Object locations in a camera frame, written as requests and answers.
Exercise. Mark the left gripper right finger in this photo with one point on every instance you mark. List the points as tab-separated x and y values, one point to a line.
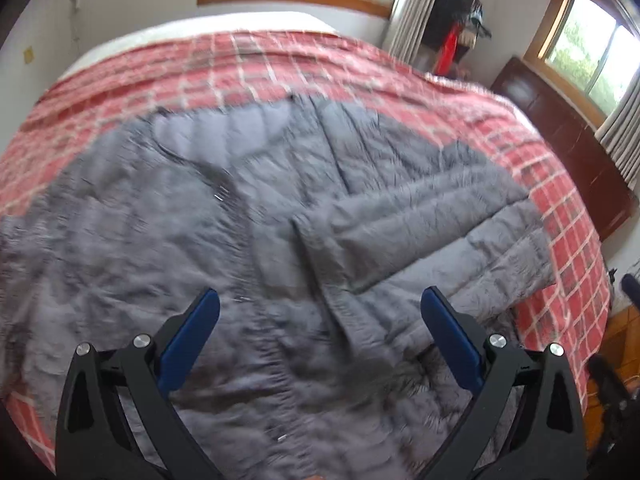
546	438

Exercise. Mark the wooden framed side window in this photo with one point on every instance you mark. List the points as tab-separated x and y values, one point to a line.
585	49

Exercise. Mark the red plaid bed blanket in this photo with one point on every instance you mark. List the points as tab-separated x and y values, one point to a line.
234	69

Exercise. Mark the grey curtain by side window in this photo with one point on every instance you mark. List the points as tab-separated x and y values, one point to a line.
619	134

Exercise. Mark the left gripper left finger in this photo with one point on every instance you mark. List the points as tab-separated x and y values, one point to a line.
93	438

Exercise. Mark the yellow wall switch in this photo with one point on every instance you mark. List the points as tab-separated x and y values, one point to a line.
28	55

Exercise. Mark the coat rack with clothes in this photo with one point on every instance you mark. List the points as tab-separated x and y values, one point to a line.
451	32

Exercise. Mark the grey quilted down jacket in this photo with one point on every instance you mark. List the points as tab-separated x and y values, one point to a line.
319	224

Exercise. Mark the grey curtain by head window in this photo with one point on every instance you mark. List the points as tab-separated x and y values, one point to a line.
405	28

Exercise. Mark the white mattress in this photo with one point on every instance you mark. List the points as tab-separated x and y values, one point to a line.
274	21

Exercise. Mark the black bag on floor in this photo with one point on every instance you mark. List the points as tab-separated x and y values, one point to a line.
617	451

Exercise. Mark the dark wooden dresser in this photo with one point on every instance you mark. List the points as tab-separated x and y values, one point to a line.
609	201

